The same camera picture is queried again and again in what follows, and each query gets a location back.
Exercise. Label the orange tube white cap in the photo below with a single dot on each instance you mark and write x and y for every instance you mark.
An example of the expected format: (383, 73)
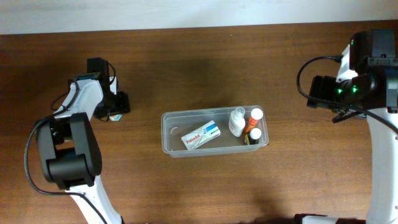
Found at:
(255, 116)

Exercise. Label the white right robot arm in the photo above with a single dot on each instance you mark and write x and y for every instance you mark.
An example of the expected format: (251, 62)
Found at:
(366, 86)

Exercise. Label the dark bottle white cap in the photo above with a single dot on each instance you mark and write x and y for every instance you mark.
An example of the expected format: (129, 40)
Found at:
(252, 137)

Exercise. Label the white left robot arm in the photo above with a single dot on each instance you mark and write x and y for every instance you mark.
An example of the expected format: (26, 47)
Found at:
(69, 153)

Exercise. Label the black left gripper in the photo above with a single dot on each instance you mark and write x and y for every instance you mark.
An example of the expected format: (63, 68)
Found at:
(123, 103)

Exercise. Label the white plastic bottle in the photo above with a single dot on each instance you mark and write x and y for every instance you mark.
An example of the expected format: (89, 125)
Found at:
(237, 121)

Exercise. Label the white Panadol medicine box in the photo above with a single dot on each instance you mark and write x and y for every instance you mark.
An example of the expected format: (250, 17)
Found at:
(201, 135)

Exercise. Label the small jar gold lid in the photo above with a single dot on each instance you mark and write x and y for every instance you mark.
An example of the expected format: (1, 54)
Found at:
(115, 117)

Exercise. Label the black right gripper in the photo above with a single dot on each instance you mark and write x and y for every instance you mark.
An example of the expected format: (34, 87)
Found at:
(319, 91)

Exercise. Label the clear plastic container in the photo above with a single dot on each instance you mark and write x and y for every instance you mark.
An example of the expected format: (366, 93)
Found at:
(179, 123)

